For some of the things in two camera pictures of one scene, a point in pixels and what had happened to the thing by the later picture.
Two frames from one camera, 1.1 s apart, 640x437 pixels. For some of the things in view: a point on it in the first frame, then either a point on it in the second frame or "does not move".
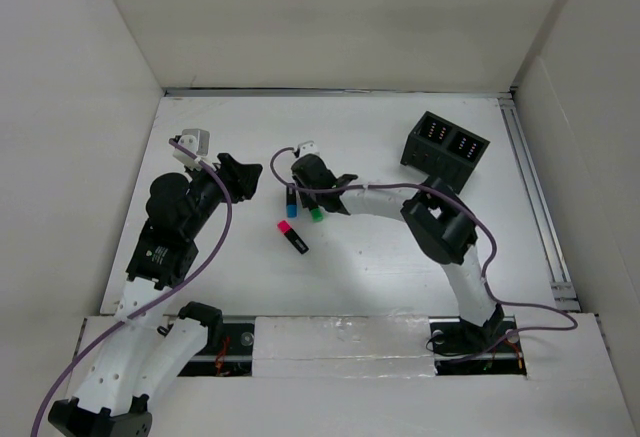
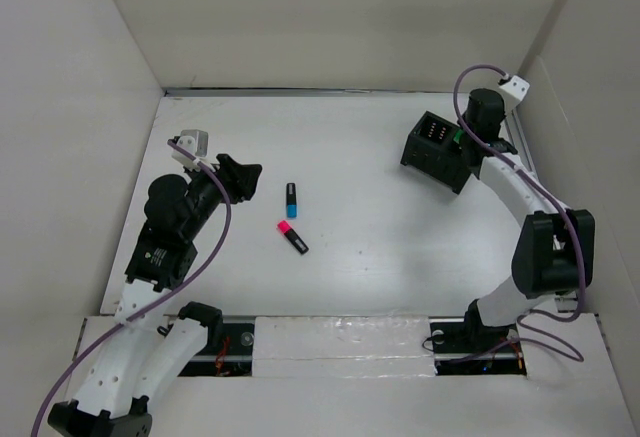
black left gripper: x=241 y=176 does not move
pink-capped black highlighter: x=287 y=230 does not move
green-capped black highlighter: x=317 y=214 → x=458 y=135
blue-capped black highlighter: x=291 y=202 does not move
